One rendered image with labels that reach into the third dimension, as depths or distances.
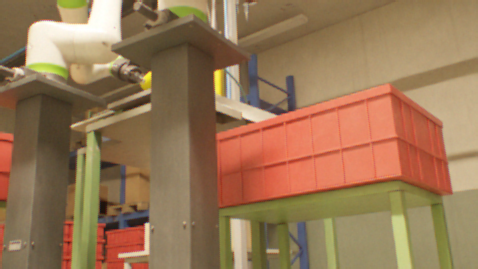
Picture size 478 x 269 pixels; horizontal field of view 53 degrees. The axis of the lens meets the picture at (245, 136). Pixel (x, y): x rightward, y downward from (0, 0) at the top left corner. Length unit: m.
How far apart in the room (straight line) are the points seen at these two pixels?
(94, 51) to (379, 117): 0.93
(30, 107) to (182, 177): 0.65
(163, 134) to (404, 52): 6.36
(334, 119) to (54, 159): 0.84
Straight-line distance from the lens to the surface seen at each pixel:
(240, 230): 3.32
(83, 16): 2.07
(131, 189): 8.34
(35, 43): 1.68
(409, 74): 7.21
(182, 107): 1.15
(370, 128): 1.18
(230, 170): 1.39
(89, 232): 1.90
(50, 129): 1.56
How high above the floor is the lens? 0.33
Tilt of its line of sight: 17 degrees up
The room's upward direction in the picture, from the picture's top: 3 degrees counter-clockwise
